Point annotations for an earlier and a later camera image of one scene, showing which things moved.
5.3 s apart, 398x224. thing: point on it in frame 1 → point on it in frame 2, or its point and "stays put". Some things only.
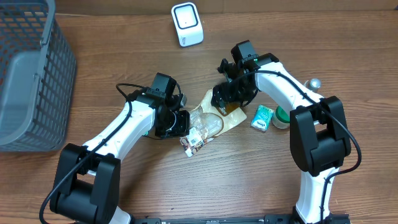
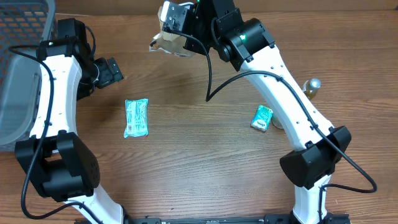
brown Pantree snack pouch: [207, 122] → [171, 43]
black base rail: [268, 219] stays put
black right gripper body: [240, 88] → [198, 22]
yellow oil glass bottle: [313, 84] stays put
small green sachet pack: [262, 117] stays put
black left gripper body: [175, 125] → [107, 74]
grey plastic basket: [37, 72] stays put
